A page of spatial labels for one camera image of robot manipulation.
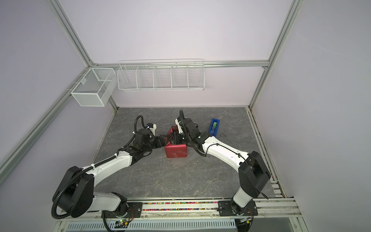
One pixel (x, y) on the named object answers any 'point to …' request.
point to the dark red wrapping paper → (175, 151)
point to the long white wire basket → (175, 75)
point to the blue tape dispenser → (214, 127)
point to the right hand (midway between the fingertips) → (172, 138)
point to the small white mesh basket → (95, 87)
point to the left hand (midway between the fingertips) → (166, 139)
